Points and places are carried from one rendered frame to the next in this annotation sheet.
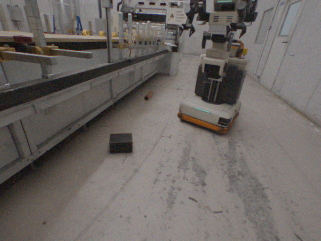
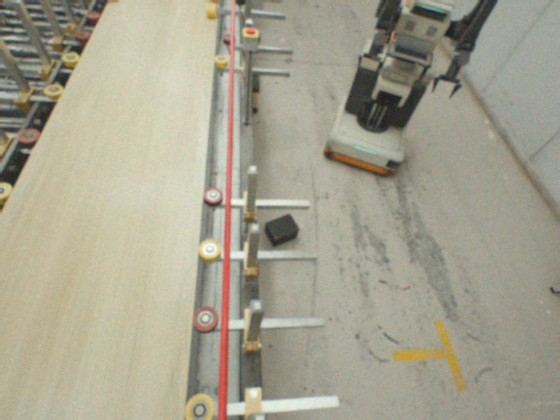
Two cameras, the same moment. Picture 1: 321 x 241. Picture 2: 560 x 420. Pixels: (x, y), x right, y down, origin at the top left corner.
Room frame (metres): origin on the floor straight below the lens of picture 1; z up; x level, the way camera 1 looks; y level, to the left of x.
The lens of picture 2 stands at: (0.19, 0.86, 1.97)
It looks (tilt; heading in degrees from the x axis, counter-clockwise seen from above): 55 degrees down; 336
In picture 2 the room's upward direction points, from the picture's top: 12 degrees clockwise
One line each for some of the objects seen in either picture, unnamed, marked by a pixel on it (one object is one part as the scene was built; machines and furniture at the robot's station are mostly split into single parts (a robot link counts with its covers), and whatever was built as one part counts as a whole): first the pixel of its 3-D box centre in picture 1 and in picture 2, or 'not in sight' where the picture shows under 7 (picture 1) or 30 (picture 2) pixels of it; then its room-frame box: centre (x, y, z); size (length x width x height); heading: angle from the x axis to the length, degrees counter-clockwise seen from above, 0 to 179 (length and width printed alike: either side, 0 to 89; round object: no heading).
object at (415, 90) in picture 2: (220, 71); (397, 94); (1.86, -0.61, 0.68); 0.28 x 0.27 x 0.25; 57
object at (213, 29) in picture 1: (217, 38); (407, 58); (1.79, -0.49, 0.99); 0.28 x 0.16 x 0.22; 57
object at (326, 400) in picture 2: not in sight; (268, 406); (0.23, 0.75, 0.83); 0.43 x 0.03 x 0.04; 79
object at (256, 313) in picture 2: not in sight; (253, 329); (0.44, 0.75, 0.90); 0.04 x 0.04 x 0.48; 79
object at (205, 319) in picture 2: not in sight; (206, 322); (0.51, 0.90, 0.85); 0.08 x 0.08 x 0.11
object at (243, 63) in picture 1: (219, 75); (388, 84); (2.11, -0.70, 0.59); 0.55 x 0.34 x 0.83; 57
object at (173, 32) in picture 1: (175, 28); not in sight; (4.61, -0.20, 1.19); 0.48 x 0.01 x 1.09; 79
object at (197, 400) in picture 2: not in sight; (201, 411); (0.26, 0.94, 0.85); 0.08 x 0.08 x 0.11
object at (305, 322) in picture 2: not in sight; (264, 324); (0.47, 0.70, 0.80); 0.43 x 0.03 x 0.04; 79
